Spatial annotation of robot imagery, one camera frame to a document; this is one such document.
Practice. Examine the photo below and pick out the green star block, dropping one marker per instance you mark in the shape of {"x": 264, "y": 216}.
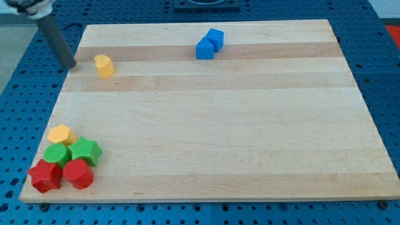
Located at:
{"x": 86, "y": 150}

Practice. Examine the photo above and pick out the green cylinder block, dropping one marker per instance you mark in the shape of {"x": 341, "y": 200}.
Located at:
{"x": 57, "y": 153}

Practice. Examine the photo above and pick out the blue cube block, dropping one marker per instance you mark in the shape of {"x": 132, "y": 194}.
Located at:
{"x": 216, "y": 38}

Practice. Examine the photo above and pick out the red cylinder block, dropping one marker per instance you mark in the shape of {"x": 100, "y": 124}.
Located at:
{"x": 78, "y": 173}

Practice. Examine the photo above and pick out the blue pentagon block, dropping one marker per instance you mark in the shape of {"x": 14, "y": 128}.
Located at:
{"x": 204, "y": 49}

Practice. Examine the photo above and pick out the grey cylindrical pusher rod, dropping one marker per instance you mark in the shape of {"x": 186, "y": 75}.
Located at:
{"x": 56, "y": 41}

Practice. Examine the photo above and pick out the red star block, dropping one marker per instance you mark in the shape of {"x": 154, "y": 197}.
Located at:
{"x": 45, "y": 176}

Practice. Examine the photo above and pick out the yellow hexagon block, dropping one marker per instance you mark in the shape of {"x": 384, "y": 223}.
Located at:
{"x": 62, "y": 134}

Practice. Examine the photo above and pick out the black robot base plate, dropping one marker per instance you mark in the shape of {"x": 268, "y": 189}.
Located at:
{"x": 185, "y": 5}

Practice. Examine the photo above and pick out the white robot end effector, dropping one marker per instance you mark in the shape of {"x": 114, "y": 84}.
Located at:
{"x": 33, "y": 9}

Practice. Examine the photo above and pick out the yellow heart block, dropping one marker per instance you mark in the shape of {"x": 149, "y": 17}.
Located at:
{"x": 104, "y": 66}

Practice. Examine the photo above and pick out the wooden board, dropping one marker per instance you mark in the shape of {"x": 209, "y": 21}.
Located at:
{"x": 275, "y": 116}

